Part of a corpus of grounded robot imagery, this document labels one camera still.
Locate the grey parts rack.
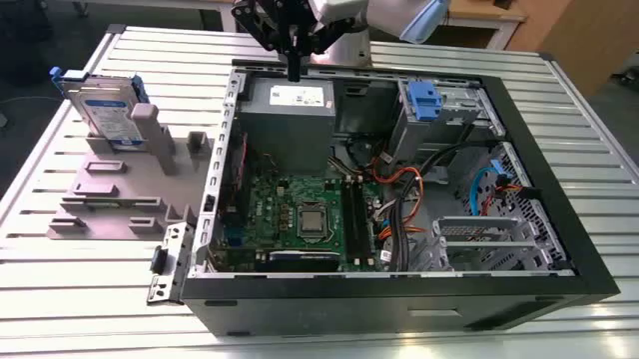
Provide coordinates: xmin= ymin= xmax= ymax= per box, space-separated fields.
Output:
xmin=45 ymin=103 xmax=220 ymax=240

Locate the orange yellow wire bundle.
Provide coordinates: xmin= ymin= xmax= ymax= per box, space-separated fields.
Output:
xmin=371 ymin=166 xmax=428 ymax=240

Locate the black CPU socket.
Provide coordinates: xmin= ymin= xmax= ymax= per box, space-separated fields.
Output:
xmin=293 ymin=200 xmax=335 ymax=246

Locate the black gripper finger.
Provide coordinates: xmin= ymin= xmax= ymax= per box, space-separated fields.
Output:
xmin=293 ymin=0 xmax=359 ymax=82
xmin=231 ymin=0 xmax=296 ymax=82

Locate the blue SATA wire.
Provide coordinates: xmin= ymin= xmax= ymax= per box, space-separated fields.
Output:
xmin=468 ymin=159 xmax=503 ymax=218

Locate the brown wooden cabinet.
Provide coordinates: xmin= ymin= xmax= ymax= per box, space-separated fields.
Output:
xmin=506 ymin=0 xmax=639 ymax=98

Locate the green motherboard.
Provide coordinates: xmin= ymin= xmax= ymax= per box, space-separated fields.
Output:
xmin=213 ymin=174 xmax=395 ymax=272

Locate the green RAM stick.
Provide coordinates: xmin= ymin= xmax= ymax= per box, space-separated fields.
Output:
xmin=81 ymin=199 xmax=139 ymax=208

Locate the black open PC case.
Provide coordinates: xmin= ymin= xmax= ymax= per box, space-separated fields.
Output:
xmin=179 ymin=58 xmax=622 ymax=336

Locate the metal disk bay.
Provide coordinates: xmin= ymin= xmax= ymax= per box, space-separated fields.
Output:
xmin=429 ymin=215 xmax=568 ymax=272

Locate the black RAM slot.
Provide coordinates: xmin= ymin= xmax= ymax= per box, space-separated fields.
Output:
xmin=345 ymin=177 xmax=363 ymax=266
xmin=340 ymin=177 xmax=357 ymax=266
xmin=357 ymin=177 xmax=375 ymax=266
xmin=351 ymin=177 xmax=369 ymax=266

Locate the black graphics card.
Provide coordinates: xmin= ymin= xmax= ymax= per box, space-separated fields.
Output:
xmin=253 ymin=249 xmax=345 ymax=273

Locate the orange red power wire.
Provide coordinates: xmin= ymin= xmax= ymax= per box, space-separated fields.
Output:
xmin=491 ymin=175 xmax=544 ymax=205

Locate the grey power supply unit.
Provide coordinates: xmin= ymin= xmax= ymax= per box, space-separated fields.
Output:
xmin=233 ymin=76 xmax=336 ymax=177

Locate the black cable bundle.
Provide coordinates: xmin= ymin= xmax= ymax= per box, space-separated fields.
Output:
xmin=387 ymin=140 xmax=500 ymax=272

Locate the metal optical drive cage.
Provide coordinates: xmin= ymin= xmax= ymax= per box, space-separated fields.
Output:
xmin=388 ymin=78 xmax=506 ymax=165

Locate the metal slot retention bracket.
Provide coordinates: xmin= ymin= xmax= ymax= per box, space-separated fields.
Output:
xmin=145 ymin=220 xmax=196 ymax=306

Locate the hard disk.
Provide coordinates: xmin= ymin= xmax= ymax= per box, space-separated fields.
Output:
xmin=49 ymin=66 xmax=149 ymax=153

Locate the blue VGA port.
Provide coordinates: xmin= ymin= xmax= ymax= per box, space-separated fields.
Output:
xmin=149 ymin=245 xmax=169 ymax=276

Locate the silver CPU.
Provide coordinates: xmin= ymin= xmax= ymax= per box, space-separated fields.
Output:
xmin=299 ymin=209 xmax=325 ymax=231

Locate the wooden desk white frame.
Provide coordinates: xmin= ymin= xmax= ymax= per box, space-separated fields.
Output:
xmin=199 ymin=0 xmax=530 ymax=52

